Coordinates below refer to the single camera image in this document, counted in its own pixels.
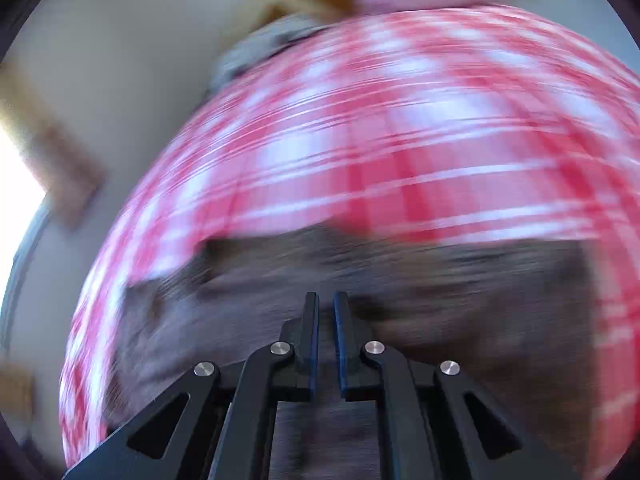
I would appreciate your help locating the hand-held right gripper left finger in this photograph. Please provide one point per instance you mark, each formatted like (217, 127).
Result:
(313, 355)

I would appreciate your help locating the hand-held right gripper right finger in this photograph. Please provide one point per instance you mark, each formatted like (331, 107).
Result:
(340, 355)

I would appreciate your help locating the brown knitted garment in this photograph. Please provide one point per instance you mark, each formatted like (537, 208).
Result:
(450, 285)

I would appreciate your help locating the red plaid blanket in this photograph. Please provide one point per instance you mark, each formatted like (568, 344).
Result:
(400, 135)

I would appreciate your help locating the grey patterned pillow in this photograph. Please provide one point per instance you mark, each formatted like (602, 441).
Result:
(260, 50)

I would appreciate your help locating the yellow curtain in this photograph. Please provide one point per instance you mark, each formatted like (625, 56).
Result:
(55, 150)

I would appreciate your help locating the window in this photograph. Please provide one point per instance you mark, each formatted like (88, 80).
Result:
(15, 185)

